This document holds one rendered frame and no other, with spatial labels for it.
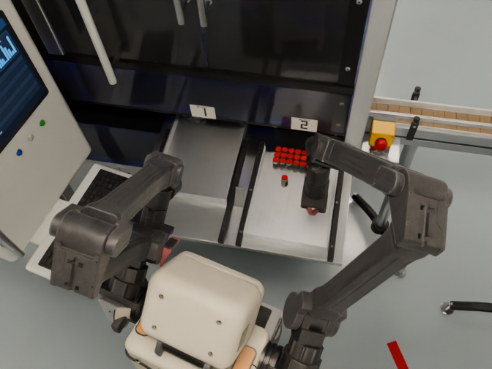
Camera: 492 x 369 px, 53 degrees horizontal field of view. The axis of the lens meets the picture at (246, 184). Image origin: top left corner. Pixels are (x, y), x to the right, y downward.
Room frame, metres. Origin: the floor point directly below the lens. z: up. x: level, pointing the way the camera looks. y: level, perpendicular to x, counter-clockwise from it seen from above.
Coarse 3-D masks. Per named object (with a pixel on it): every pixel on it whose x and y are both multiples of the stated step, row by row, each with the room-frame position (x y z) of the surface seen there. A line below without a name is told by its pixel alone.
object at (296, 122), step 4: (292, 120) 1.00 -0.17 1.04; (296, 120) 1.00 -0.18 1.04; (300, 120) 0.99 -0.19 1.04; (304, 120) 0.99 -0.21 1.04; (308, 120) 0.98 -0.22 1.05; (312, 120) 0.98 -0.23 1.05; (316, 120) 0.98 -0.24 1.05; (292, 124) 1.00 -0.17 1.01; (296, 124) 1.00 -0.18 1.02; (300, 124) 0.99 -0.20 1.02; (308, 124) 0.98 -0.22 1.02; (312, 124) 0.98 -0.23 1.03; (316, 124) 0.98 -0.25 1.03; (292, 128) 1.00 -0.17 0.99; (296, 128) 1.00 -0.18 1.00; (300, 128) 0.99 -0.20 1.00; (308, 128) 0.98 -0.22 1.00; (312, 128) 0.98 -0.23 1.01; (316, 128) 0.98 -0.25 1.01
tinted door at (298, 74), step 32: (224, 0) 1.06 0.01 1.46; (256, 0) 1.04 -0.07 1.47; (288, 0) 1.02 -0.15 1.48; (320, 0) 0.99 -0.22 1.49; (224, 32) 1.07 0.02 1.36; (256, 32) 1.04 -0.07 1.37; (288, 32) 1.02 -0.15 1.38; (320, 32) 0.99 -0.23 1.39; (224, 64) 1.07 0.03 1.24; (256, 64) 1.04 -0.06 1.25; (288, 64) 1.01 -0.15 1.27; (320, 64) 0.99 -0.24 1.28
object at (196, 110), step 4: (192, 108) 1.09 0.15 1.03; (196, 108) 1.09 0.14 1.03; (200, 108) 1.09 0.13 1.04; (208, 108) 1.08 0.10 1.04; (212, 108) 1.07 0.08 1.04; (192, 112) 1.10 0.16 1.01; (196, 112) 1.09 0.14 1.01; (200, 112) 1.09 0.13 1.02; (208, 112) 1.08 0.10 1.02; (212, 112) 1.08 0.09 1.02; (200, 116) 1.09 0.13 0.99; (204, 116) 1.08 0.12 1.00; (208, 116) 1.08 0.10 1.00; (212, 116) 1.08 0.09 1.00
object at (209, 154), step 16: (176, 128) 1.14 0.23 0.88; (192, 128) 1.13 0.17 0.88; (208, 128) 1.12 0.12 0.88; (224, 128) 1.12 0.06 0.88; (240, 128) 1.11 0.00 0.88; (176, 144) 1.07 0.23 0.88; (192, 144) 1.06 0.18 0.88; (208, 144) 1.05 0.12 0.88; (224, 144) 1.04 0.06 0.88; (240, 144) 1.01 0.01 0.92; (192, 160) 0.99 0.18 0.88; (208, 160) 0.98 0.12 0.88; (224, 160) 0.98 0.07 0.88; (192, 176) 0.92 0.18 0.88; (208, 176) 0.92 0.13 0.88; (224, 176) 0.91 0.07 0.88; (192, 192) 0.86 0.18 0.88; (208, 192) 0.85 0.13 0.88; (224, 192) 0.85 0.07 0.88
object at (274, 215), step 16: (272, 160) 0.96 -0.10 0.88; (272, 176) 0.89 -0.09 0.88; (288, 176) 0.88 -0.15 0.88; (304, 176) 0.88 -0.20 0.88; (336, 176) 0.84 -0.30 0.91; (256, 192) 0.84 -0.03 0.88; (272, 192) 0.83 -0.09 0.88; (288, 192) 0.82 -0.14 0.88; (256, 208) 0.77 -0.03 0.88; (272, 208) 0.77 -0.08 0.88; (288, 208) 0.76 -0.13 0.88; (256, 224) 0.72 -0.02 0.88; (272, 224) 0.71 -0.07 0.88; (288, 224) 0.70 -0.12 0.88; (304, 224) 0.70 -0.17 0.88; (320, 224) 0.69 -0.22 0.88; (272, 240) 0.65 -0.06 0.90; (288, 240) 0.63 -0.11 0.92; (304, 240) 0.64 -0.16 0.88; (320, 240) 0.64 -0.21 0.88
